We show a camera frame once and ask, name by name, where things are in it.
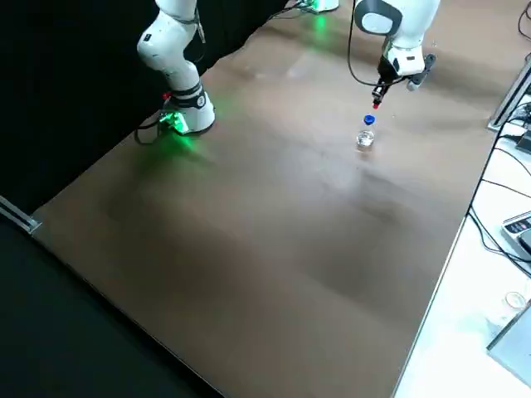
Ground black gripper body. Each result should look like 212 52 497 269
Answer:
376 56 406 87

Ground clear bottle blue cap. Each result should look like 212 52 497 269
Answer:
355 114 378 150

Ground grey desktop device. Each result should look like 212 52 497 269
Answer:
499 210 531 261

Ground grey flat panel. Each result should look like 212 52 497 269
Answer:
485 308 531 390

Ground aluminium corner strut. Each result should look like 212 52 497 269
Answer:
0 193 43 234

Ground black wrist bracket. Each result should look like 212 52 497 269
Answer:
405 52 437 91

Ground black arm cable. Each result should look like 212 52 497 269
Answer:
346 0 382 87

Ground aluminium frame post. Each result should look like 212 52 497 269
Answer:
486 61 531 133

